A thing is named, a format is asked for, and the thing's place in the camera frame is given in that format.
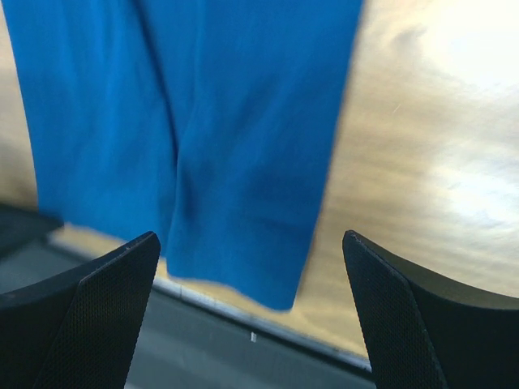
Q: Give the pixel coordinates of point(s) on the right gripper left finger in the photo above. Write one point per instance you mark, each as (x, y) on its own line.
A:
(79, 329)

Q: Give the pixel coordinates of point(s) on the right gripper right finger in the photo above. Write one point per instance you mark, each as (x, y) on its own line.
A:
(425, 330)

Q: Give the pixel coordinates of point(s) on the dark blue t shirt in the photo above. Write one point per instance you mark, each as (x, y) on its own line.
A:
(210, 123)

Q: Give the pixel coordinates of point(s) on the aluminium rail frame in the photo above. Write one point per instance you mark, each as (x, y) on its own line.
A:
(174, 289)

